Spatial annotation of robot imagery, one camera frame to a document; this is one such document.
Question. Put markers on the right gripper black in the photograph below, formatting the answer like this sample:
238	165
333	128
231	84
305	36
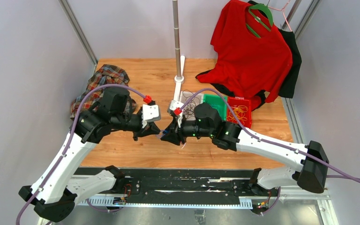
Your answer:
174	137

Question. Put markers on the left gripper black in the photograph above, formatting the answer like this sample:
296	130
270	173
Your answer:
151	128

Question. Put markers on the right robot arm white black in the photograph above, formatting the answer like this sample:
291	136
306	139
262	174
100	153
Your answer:
304	165

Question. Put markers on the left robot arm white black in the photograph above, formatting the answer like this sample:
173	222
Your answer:
52	195

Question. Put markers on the white plastic bin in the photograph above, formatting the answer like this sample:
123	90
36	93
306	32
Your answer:
188	110

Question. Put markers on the green plastic bin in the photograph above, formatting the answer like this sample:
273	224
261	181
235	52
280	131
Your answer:
217	103

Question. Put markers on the metal pole with white base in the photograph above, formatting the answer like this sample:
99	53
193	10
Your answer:
180	59

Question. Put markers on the red plastic bin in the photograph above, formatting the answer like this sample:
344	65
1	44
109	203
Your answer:
242	109

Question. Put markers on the red t-shirt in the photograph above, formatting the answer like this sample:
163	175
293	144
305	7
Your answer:
235	48

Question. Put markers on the black t-shirt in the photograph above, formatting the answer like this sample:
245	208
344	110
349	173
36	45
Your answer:
278	63

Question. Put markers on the green clothes hanger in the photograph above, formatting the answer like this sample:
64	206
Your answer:
259	20

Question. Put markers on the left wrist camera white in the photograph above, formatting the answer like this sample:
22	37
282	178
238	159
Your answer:
150	113

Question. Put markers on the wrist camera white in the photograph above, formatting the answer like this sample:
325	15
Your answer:
175	111
150	113

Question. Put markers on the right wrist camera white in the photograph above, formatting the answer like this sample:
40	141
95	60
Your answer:
175	111

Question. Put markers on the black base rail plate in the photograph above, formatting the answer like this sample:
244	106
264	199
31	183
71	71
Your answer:
188	186

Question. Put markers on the aluminium frame post left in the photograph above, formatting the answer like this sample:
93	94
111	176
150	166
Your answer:
78	30

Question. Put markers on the aluminium frame post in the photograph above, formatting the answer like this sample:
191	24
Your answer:
78	30
308	13

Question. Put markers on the pink wire hanger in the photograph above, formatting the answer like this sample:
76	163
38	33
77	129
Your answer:
284	5

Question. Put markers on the aluminium frame post right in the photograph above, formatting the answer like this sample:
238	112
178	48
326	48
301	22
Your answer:
308	13

